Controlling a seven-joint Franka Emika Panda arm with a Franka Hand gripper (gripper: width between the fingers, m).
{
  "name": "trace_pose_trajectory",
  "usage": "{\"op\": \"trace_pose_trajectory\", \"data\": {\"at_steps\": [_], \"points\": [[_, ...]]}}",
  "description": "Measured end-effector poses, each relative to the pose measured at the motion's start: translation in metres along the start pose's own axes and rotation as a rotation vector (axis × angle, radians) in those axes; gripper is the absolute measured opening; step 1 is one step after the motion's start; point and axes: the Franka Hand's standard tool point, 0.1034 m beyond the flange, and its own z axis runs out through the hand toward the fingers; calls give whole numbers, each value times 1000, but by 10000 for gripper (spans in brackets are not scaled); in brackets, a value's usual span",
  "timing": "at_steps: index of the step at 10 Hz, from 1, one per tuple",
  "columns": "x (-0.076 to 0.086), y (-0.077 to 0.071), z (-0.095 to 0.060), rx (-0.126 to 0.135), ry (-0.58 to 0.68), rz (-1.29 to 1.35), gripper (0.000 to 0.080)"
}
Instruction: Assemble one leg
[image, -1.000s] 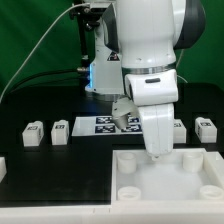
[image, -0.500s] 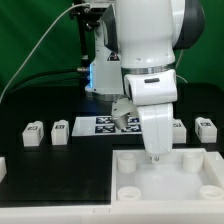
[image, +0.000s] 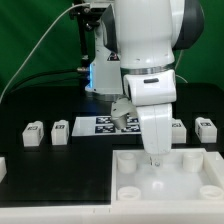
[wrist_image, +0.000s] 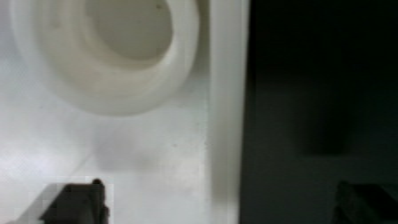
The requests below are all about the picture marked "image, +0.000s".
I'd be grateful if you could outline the green backdrop curtain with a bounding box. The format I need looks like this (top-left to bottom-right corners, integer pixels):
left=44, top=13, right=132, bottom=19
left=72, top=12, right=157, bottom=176
left=0, top=0, right=224, bottom=91

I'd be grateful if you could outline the white tag sheet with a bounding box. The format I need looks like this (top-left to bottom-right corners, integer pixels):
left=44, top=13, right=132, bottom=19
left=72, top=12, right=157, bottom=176
left=72, top=115, right=140, bottom=137

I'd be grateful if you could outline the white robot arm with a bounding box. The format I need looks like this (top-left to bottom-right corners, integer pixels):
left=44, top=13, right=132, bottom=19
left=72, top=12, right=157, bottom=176
left=85, top=0, right=204, bottom=167

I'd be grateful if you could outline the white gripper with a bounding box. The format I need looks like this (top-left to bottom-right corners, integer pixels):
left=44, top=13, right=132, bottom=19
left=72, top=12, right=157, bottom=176
left=110, top=69, right=178, bottom=168

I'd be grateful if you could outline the left white obstacle bar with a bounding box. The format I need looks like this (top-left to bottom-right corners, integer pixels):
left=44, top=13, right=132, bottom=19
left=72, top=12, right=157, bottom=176
left=0, top=157, right=7, bottom=183

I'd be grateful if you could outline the white square tabletop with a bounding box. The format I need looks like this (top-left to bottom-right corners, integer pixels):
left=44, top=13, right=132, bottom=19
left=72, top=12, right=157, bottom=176
left=111, top=148, right=224, bottom=202

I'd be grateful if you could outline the camera on black stand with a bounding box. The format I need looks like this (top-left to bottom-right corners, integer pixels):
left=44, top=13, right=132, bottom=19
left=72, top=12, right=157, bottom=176
left=69, top=0, right=117, bottom=72

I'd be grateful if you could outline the white cable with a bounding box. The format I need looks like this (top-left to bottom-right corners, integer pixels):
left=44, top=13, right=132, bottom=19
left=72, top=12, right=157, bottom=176
left=0, top=3, right=88, bottom=103

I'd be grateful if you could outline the black cable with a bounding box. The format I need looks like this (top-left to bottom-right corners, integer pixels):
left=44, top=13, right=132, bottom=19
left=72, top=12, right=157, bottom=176
left=0, top=68, right=88, bottom=98

